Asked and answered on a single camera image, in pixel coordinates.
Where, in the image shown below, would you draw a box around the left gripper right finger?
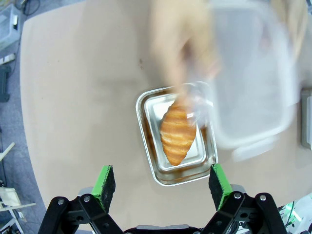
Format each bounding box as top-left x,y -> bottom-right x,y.
201,163 -> 287,234

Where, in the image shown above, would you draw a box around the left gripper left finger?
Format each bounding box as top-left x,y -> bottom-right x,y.
38,165 -> 122,234

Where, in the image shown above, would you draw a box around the golden croissant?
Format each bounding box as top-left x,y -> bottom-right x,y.
159,98 -> 197,167

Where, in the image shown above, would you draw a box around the clear plastic tongs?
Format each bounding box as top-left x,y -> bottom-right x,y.
180,81 -> 215,128

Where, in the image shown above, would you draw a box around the clear plastic container lid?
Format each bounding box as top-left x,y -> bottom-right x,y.
208,0 -> 302,163

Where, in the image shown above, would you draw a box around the person's right forearm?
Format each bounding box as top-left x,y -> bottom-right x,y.
148,0 -> 213,33

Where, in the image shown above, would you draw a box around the person's right hand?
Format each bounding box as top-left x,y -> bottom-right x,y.
151,29 -> 221,96

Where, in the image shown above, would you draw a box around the person's left hand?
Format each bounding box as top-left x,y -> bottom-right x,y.
289,0 -> 309,58

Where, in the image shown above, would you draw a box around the rectangular stainless steel container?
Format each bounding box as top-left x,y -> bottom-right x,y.
136,85 -> 218,187
301,88 -> 312,149

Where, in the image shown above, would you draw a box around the black box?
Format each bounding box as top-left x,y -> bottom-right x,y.
0,65 -> 12,103

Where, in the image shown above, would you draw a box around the clear plastic storage bin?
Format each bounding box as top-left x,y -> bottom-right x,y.
0,3 -> 21,51

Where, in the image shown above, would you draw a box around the white wooden frame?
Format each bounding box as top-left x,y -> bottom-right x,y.
0,187 -> 37,234

